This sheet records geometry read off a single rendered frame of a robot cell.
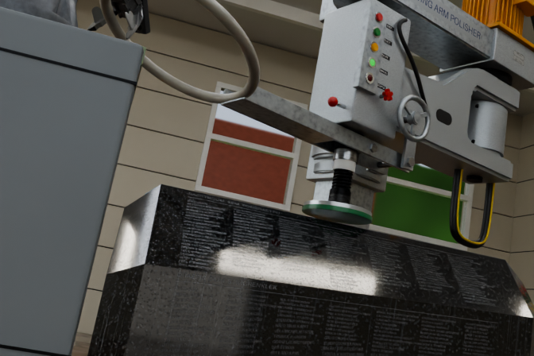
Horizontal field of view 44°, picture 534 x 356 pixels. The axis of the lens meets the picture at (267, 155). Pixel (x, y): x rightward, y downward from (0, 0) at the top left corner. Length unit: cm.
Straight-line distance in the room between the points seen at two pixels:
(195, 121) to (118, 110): 752
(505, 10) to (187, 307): 173
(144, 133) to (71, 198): 743
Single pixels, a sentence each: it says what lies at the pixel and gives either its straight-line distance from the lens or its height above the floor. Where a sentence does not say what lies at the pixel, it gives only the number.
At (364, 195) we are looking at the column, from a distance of 297.
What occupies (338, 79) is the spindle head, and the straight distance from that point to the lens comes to 213.
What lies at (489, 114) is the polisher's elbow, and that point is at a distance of 262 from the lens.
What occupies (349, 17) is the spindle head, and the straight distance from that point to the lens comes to 221.
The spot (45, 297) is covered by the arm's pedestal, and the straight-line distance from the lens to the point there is 89.
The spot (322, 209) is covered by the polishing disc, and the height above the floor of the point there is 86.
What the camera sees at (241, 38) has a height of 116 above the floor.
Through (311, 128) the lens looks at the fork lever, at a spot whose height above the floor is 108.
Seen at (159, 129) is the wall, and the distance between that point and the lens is 835.
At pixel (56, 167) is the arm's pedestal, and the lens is 91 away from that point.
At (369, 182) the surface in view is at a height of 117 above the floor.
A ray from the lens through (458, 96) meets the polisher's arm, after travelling 244.
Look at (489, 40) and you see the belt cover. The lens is 263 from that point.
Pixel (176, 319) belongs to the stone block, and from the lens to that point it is 166.
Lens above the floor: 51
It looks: 14 degrees up
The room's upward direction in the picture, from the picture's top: 10 degrees clockwise
